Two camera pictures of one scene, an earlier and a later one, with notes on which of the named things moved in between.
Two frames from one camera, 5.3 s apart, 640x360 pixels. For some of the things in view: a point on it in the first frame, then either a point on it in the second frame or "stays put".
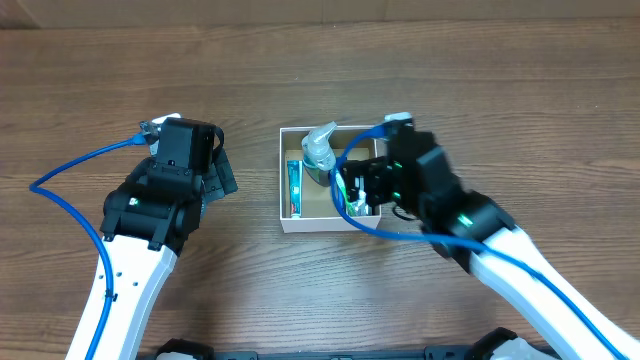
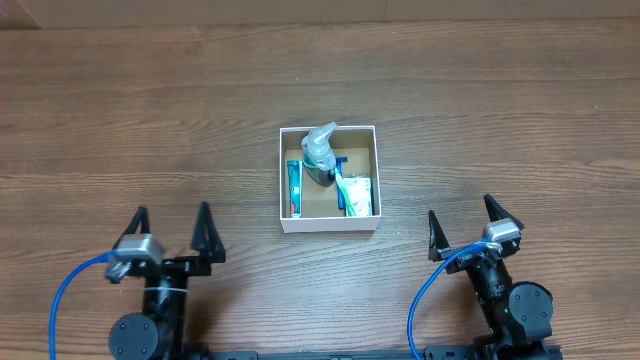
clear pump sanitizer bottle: [319, 154] stays put
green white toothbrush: [350, 206] stays put
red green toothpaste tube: [295, 175] stays put
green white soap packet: [359, 207] stays put
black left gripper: [222, 176] -> [176, 266]
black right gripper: [368, 178] -> [473, 258]
